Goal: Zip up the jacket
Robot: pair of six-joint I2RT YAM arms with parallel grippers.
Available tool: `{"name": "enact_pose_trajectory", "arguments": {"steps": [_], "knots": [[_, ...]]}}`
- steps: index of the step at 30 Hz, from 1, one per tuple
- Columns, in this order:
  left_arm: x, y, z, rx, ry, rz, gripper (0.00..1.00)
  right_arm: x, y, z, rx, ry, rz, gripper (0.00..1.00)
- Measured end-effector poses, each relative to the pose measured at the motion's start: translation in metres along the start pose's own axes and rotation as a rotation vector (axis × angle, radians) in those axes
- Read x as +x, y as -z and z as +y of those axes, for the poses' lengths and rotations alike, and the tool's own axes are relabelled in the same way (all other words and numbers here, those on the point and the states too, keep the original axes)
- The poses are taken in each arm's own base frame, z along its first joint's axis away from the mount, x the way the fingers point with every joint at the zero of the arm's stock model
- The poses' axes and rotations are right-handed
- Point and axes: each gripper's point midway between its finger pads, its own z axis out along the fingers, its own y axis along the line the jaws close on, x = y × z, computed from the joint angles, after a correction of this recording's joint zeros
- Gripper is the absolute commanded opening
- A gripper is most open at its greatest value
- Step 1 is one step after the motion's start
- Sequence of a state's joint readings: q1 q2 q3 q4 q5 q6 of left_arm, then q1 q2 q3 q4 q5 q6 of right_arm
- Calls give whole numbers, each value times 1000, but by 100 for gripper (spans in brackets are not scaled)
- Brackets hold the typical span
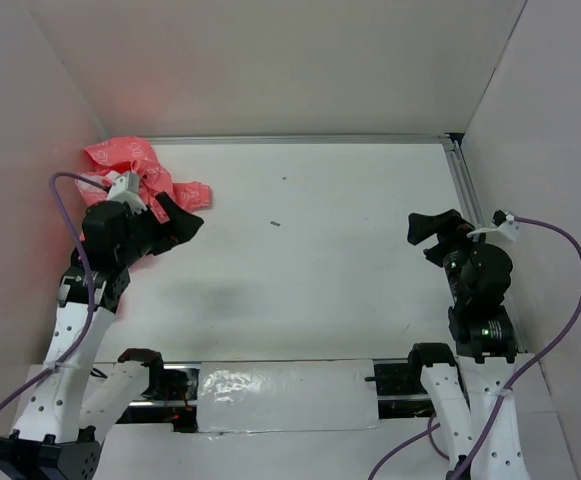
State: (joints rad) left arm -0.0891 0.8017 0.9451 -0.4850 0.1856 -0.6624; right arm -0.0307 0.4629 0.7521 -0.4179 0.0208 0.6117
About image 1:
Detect aluminium frame rail back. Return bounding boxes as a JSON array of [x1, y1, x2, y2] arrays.
[[104, 131, 464, 147]]

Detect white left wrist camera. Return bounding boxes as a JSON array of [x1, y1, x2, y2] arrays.
[[106, 171, 143, 205]]

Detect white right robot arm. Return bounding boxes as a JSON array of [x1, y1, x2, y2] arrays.
[[406, 210, 529, 479]]

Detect aluminium frame rail right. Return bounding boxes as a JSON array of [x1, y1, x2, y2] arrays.
[[443, 144, 518, 363]]

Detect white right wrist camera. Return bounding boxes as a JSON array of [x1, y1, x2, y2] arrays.
[[467, 210, 520, 243]]

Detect aluminium frame rail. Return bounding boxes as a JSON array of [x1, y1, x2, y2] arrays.
[[104, 131, 464, 147], [443, 144, 518, 363]]

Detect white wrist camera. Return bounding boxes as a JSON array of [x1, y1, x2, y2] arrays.
[[106, 171, 143, 205], [467, 210, 520, 243]]

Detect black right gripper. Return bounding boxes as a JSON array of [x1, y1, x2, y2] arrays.
[[408, 206, 483, 301]]

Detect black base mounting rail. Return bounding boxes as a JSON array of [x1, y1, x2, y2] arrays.
[[119, 359, 435, 435]]

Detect pink jacket with white lining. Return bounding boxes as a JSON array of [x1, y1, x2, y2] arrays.
[[81, 137, 212, 223]]

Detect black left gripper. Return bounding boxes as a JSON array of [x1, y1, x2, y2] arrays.
[[117, 191, 203, 267]]

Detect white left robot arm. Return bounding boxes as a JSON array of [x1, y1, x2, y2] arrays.
[[0, 193, 204, 479]]

